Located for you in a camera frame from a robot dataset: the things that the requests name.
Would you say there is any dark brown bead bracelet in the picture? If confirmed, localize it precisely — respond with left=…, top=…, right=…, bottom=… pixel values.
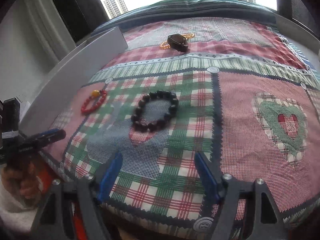
left=130, top=90, right=180, bottom=133

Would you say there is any red bead bracelet amber bead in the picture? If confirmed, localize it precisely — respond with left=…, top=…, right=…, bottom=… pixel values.
left=80, top=90, right=107, bottom=115

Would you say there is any person's left hand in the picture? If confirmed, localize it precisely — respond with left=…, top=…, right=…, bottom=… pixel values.
left=1, top=161, right=41, bottom=202

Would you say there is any white cardboard box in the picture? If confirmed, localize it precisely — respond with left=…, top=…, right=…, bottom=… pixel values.
left=20, top=27, right=127, bottom=135

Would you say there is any plaid patchwork bed quilt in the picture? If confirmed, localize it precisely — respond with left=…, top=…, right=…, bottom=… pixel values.
left=42, top=0, right=319, bottom=239

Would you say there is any white curtain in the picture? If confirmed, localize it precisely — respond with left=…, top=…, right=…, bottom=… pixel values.
left=24, top=0, right=76, bottom=64

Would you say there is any dark brown wooden comb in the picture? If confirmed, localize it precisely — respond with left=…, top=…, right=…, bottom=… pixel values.
left=167, top=34, right=189, bottom=53

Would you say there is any yellow amber bead bracelet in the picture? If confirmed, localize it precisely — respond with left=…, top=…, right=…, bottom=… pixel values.
left=159, top=32, right=196, bottom=50

